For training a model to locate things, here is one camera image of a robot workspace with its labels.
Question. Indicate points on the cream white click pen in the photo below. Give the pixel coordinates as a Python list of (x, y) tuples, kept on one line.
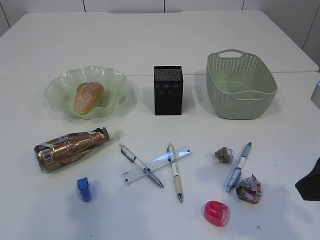
[(175, 172)]

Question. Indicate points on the brown plastic drink bottle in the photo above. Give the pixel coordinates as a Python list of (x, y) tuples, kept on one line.
[(64, 150)]

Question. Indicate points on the black mesh pen holder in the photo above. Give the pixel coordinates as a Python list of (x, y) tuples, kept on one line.
[(168, 90)]

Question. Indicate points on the white grey click pen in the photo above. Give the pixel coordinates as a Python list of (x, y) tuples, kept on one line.
[(141, 170)]

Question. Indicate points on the light blue click pen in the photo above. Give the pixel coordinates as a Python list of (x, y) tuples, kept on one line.
[(237, 171)]

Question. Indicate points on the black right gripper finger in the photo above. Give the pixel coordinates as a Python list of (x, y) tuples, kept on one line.
[(309, 186)]

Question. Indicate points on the sugared bread loaf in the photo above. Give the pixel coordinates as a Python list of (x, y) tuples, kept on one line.
[(88, 96)]

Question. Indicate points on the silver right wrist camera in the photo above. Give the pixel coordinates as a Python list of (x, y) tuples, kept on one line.
[(315, 97)]

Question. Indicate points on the pink pencil sharpener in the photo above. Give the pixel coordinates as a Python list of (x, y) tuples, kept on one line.
[(216, 212)]

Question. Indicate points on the green wavy glass plate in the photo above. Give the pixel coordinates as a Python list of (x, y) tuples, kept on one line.
[(61, 91)]

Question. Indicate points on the clear plastic ruler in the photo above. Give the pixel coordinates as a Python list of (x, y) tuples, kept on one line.
[(162, 160)]

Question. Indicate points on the pink paper ball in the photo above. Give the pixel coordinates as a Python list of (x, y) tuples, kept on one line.
[(249, 190)]

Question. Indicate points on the grey paper ball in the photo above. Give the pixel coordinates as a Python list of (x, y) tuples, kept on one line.
[(224, 155)]

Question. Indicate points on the blue pencil sharpener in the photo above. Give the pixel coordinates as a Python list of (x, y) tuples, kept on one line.
[(84, 189)]

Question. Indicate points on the green plastic woven basket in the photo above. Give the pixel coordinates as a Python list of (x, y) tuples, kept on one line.
[(239, 88)]

